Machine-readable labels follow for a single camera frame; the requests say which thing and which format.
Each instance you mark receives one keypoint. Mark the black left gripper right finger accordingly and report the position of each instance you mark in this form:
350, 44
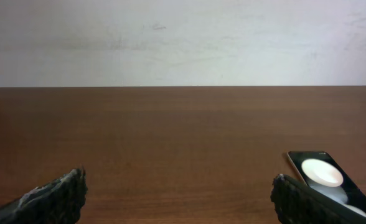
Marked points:
296, 203

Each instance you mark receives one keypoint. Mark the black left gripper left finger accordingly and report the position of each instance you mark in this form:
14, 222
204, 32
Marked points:
59, 201

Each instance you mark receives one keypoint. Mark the black Galaxy flip phone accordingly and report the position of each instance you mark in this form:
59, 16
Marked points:
320, 172

